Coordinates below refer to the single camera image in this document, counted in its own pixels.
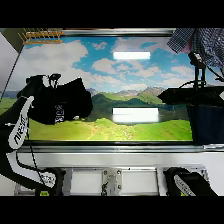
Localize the black garment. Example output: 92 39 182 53
31 77 94 126

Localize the brown clothes hanger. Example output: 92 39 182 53
21 28 65 39
18 35 64 46

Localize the dark blue garment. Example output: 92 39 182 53
186 104 224 147

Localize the pink garment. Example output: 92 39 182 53
180 39 193 55

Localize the checked shirt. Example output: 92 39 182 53
166 28 224 70

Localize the silver frame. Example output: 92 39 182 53
13 28 224 197

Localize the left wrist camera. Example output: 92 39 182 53
47 72 63 88

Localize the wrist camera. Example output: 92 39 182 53
47 72 63 88
187 51 208 90

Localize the black cable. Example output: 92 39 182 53
28 141 47 187

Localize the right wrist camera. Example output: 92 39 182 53
187 51 208 90

